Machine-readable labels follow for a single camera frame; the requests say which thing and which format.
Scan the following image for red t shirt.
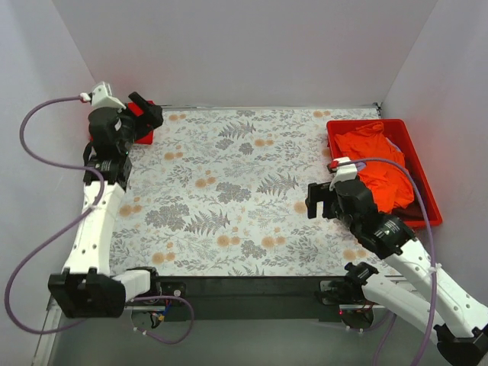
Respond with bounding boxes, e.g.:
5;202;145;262
88;101;158;146

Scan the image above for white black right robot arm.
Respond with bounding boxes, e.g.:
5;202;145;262
306;179;487;365

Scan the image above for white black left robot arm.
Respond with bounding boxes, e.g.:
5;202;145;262
48;82;163;319

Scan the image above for lavender t shirt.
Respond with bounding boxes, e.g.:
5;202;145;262
358;135;405;167

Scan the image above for orange t shirt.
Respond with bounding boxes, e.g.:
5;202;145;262
334;122;399;214

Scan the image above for dark maroon t shirt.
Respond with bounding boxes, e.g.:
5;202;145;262
391;156;425;221

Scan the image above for red plastic bin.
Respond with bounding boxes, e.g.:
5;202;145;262
326;119;442;229

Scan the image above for floral table cloth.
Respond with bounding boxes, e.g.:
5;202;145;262
109;108;395;276

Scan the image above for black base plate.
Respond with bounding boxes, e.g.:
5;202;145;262
117;276;390;323

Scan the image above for aluminium frame rail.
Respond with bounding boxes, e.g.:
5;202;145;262
32;276;477;366

